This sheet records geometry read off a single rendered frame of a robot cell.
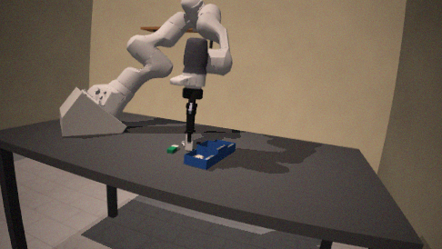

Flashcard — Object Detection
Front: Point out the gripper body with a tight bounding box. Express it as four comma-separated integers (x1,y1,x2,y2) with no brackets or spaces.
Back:
183,88,203,111

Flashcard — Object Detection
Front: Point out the green and white eraser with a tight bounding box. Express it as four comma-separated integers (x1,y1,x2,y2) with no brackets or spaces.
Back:
166,144,179,154

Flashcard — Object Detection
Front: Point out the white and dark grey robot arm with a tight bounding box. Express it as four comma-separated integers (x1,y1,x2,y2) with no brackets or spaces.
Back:
81,0,233,120

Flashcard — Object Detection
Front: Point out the blue rack of three labelled bins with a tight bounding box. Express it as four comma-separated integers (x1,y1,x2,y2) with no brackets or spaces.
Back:
184,139,236,170

